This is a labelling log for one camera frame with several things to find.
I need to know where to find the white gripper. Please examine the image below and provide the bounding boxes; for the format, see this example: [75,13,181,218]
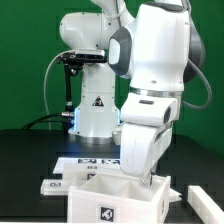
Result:
[120,93,178,186]

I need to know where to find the white cabinet box body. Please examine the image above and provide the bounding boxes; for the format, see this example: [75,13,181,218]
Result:
[67,173,170,224]

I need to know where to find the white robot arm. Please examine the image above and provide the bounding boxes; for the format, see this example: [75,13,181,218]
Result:
[60,0,205,184]

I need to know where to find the white cabinet block part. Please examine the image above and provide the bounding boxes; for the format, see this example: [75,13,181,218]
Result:
[62,163,122,186]

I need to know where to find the white flat cabinet panel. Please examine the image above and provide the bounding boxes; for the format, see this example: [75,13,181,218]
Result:
[40,178,84,196]

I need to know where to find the white bar at right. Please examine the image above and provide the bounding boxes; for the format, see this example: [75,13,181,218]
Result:
[187,185,224,224]

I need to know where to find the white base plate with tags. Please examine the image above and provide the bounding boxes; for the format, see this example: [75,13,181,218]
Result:
[53,157,120,174]

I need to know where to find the black cables at base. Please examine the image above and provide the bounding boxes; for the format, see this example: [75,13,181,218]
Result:
[21,111,76,131]

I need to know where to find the grey camera cable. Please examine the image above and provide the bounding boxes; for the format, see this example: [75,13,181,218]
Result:
[43,49,76,132]

